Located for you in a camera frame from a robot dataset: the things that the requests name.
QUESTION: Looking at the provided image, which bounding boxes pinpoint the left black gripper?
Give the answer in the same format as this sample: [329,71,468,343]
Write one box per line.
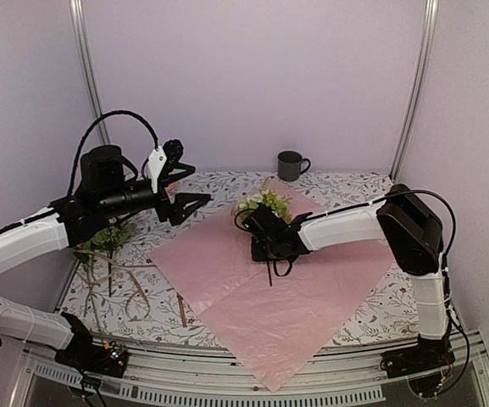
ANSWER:
[99,178,212,226]

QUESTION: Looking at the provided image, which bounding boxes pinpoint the green white flower sprig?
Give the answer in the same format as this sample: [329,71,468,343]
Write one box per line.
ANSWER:
[231,176,294,287]

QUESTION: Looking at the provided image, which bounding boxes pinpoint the purple pink wrapping paper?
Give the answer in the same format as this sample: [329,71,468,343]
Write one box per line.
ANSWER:
[150,173,393,392]

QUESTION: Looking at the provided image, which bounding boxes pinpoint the dark grey metal mug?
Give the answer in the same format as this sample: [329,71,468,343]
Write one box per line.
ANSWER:
[277,150,311,182]

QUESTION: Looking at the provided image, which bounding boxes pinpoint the lilac white flower bouquet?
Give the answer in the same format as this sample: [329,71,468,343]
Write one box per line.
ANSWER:
[73,214,136,296]

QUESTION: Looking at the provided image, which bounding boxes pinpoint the red patterned ceramic bowl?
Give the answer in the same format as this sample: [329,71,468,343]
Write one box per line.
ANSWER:
[158,172,180,191]

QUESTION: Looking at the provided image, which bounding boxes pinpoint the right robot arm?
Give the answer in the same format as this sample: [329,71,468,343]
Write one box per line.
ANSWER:
[154,185,452,373]

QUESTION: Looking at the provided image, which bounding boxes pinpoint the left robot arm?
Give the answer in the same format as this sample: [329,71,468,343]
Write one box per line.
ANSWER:
[0,140,196,368]

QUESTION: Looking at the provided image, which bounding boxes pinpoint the pink rose stem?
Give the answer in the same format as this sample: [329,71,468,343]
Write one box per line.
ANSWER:
[73,241,103,337]

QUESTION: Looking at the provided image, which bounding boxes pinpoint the beige raffia ribbon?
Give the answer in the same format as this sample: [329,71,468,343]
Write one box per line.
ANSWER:
[74,248,190,328]

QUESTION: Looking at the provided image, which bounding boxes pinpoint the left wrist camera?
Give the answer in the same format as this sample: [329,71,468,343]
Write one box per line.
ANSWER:
[142,147,167,194]

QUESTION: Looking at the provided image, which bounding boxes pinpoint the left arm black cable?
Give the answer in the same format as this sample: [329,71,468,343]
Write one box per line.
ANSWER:
[66,109,161,200]

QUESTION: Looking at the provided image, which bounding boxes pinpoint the front aluminium rail base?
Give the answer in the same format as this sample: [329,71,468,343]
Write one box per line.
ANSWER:
[8,331,489,406]

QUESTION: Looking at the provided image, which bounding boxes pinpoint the left aluminium frame post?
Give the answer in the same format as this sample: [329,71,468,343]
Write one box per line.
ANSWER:
[68,0,112,145]

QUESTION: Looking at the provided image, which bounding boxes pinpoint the aluminium frame post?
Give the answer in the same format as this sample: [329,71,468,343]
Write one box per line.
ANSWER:
[389,0,439,181]
[68,0,112,145]

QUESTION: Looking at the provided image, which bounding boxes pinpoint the right aluminium frame post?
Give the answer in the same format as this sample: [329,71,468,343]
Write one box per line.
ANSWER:
[389,0,439,181]

